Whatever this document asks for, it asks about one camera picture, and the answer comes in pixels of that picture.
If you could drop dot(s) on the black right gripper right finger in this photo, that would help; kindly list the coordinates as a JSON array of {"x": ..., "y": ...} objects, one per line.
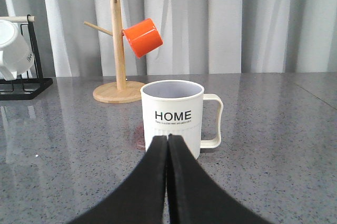
[{"x": 193, "y": 197}]

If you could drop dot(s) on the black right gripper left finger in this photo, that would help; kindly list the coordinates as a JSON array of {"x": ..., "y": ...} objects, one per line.
[{"x": 140, "y": 197}]

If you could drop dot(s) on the white HOME cup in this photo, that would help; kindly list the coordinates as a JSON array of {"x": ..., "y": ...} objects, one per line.
[{"x": 176, "y": 107}]

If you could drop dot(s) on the wooden mug tree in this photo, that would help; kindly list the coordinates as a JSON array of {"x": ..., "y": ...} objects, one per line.
[{"x": 121, "y": 91}]

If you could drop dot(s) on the orange mug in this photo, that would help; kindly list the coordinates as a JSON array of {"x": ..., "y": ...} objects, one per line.
[{"x": 143, "y": 37}]

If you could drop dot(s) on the white ribbed hanging mug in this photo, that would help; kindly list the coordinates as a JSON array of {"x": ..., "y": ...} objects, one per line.
[{"x": 16, "y": 55}]

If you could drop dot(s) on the black wire mug rack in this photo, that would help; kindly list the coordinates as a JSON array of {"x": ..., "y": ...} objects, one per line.
[{"x": 30, "y": 84}]

